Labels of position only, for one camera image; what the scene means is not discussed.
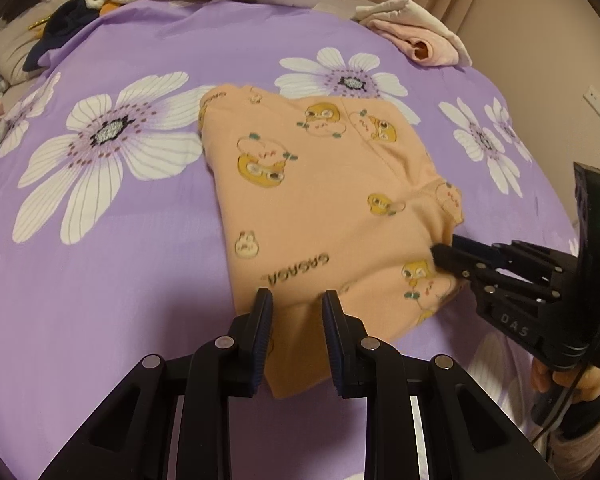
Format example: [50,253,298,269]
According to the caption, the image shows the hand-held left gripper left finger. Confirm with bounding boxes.
[39,287,274,480]

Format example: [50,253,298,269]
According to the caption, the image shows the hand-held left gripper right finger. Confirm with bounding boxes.
[321,288,563,480]

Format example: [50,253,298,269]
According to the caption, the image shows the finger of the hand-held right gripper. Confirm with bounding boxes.
[430,243,556,305]
[452,233,582,287]

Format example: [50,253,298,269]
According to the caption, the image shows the orange cartoon print shirt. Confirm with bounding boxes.
[198,84,469,401]

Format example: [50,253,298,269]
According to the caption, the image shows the person's right forearm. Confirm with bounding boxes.
[539,425,600,480]

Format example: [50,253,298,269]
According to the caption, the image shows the person's right hand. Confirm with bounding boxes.
[532,362,600,406]

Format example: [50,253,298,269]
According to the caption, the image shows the purple floral blanket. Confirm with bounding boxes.
[0,0,582,480]

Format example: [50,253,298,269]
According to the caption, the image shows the pink folded garment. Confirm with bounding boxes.
[365,19,461,67]

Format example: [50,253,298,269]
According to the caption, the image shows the cream folded garment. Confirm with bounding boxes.
[355,0,474,67]

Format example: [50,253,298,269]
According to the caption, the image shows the navy blue cloth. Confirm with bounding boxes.
[22,0,106,72]

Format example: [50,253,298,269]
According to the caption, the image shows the plain grey pillow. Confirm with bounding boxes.
[0,0,81,86]

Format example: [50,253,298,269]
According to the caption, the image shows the black cable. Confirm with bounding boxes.
[532,372,584,444]

